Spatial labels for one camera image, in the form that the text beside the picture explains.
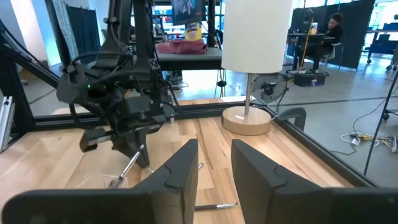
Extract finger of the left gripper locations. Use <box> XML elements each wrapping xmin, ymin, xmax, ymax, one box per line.
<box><xmin>111</xmin><ymin>131</ymin><xmax>147</xmax><ymax>169</ymax></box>
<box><xmin>139</xmin><ymin>123</ymin><xmax>163</xmax><ymax>169</ymax></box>

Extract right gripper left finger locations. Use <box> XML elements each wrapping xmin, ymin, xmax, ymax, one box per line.
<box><xmin>1</xmin><ymin>138</ymin><xmax>200</xmax><ymax>224</ymax></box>

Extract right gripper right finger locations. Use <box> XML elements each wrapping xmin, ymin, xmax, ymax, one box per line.
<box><xmin>231</xmin><ymin>138</ymin><xmax>398</xmax><ymax>224</ymax></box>

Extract wide grey-headed makeup brush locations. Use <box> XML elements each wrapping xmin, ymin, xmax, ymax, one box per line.
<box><xmin>108</xmin><ymin>144</ymin><xmax>146</xmax><ymax>190</ymax></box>

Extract thin-tipped black makeup brush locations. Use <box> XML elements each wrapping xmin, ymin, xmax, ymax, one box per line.
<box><xmin>194</xmin><ymin>202</ymin><xmax>239</xmax><ymax>212</ymax></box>

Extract clear bag of black parts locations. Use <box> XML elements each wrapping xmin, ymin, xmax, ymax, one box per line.
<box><xmin>72</xmin><ymin>167</ymin><xmax>156</xmax><ymax>190</ymax></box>

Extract silver aluminium extrusion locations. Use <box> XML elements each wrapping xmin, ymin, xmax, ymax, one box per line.
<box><xmin>0</xmin><ymin>95</ymin><xmax>16</xmax><ymax>154</ymax></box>

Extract black side table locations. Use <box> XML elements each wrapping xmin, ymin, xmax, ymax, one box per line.
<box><xmin>156</xmin><ymin>46</ymin><xmax>223</xmax><ymax>72</ymax></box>

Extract grey table clamp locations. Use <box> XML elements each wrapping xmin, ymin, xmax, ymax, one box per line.
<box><xmin>275</xmin><ymin>107</ymin><xmax>307</xmax><ymax>132</ymax></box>

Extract red cloth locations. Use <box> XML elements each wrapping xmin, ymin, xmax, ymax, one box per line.
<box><xmin>155</xmin><ymin>38</ymin><xmax>208</xmax><ymax>55</ymax></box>

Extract black slanted pole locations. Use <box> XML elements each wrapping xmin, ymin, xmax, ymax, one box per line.
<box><xmin>363</xmin><ymin>70</ymin><xmax>398</xmax><ymax>176</ymax></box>

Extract yellow container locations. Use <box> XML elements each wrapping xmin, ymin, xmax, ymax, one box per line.
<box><xmin>184</xmin><ymin>21</ymin><xmax>203</xmax><ymax>42</ymax></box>

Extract black floor fan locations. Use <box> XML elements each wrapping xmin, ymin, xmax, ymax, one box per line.
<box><xmin>251</xmin><ymin>72</ymin><xmax>289</xmax><ymax>113</ymax></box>

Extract black floor case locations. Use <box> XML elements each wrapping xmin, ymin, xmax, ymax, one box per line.
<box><xmin>293</xmin><ymin>70</ymin><xmax>330</xmax><ymax>88</ymax></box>

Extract computer monitor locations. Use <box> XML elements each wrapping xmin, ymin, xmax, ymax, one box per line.
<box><xmin>170</xmin><ymin>0</ymin><xmax>206</xmax><ymax>26</ymax></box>

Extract white-shade wooden-base table lamp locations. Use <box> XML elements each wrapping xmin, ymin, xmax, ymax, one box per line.
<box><xmin>221</xmin><ymin>0</ymin><xmax>294</xmax><ymax>136</ymax></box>

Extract person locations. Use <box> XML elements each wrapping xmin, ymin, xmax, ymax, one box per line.
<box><xmin>312</xmin><ymin>11</ymin><xmax>345</xmax><ymax>63</ymax></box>

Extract blue cart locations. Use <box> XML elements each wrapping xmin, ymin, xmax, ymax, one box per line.
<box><xmin>366</xmin><ymin>23</ymin><xmax>398</xmax><ymax>63</ymax></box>

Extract black room divider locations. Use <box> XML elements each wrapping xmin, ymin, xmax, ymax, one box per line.
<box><xmin>289</xmin><ymin>0</ymin><xmax>376</xmax><ymax>70</ymax></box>

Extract black aluminium table frame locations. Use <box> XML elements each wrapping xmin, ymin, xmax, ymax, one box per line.
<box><xmin>0</xmin><ymin>18</ymin><xmax>377</xmax><ymax>187</ymax></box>

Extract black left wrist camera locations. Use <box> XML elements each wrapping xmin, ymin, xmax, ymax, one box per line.
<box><xmin>119</xmin><ymin>95</ymin><xmax>154</xmax><ymax>121</ymax></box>

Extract floor cable bundle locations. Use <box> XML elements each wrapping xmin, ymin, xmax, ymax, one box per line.
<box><xmin>329</xmin><ymin>130</ymin><xmax>398</xmax><ymax>156</ymax></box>

